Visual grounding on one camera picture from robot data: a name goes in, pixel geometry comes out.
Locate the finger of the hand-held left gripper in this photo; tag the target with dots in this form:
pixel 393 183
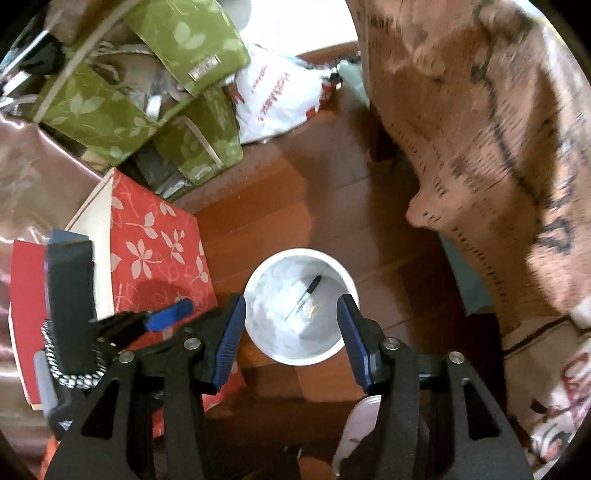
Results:
pixel 168 314

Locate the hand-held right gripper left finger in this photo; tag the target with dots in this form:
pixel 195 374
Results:
pixel 231 337

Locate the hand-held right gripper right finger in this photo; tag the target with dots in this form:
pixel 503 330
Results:
pixel 353 341

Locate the white waste bin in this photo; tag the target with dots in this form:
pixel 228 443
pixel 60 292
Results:
pixel 277 332

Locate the black pen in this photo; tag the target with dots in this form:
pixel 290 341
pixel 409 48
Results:
pixel 308 290

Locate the red folder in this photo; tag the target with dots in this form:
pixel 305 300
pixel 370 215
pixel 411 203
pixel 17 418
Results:
pixel 27 300

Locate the red leaf-print box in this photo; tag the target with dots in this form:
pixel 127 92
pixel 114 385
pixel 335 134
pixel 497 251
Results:
pixel 152 244

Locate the pale pink slipper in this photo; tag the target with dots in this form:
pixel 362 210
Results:
pixel 358 424

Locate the pink satin cloth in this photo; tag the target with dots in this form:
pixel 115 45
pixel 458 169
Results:
pixel 27 184

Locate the small green leaf-print bag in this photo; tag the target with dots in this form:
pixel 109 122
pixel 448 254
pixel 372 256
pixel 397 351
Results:
pixel 203 138

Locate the large green leaf-print bag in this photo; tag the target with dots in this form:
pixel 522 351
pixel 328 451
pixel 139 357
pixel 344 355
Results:
pixel 92 110

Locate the silver foil bag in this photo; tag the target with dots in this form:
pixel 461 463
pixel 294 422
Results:
pixel 154 94

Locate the white plastic bag red print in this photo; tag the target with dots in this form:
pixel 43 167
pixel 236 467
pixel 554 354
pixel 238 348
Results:
pixel 272 97

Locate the newspaper-print bedsheet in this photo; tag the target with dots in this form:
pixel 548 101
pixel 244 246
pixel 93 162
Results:
pixel 485 138

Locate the green leaf-print bag with label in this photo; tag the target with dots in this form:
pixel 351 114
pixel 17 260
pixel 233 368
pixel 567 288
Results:
pixel 184 37

